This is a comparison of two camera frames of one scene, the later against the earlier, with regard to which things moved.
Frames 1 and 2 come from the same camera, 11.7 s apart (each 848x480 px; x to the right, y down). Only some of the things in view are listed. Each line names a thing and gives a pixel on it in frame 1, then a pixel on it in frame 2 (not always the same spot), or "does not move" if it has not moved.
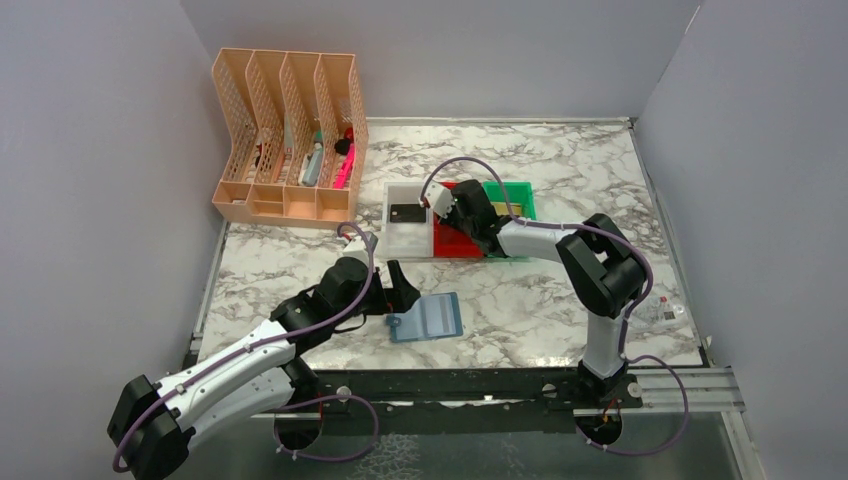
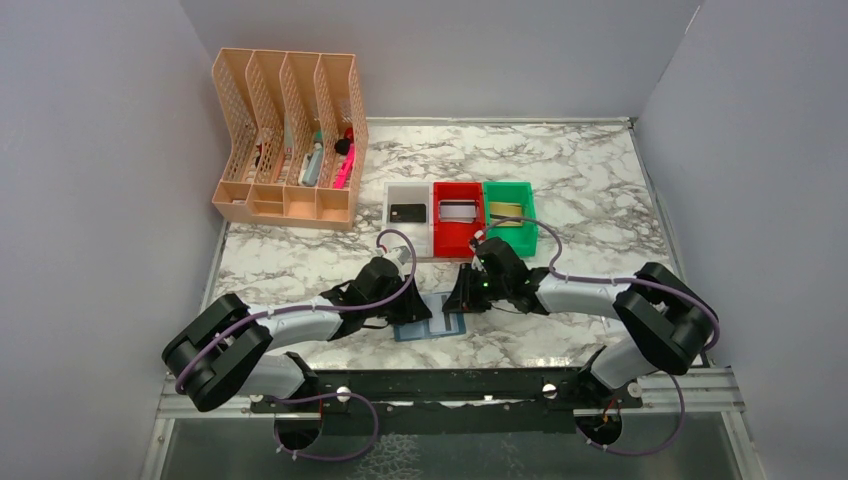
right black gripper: x=452 y=212 -> x=468 y=296
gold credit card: x=502 y=210 does not move
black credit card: x=407 y=213 does not move
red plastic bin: x=451 y=240 does not move
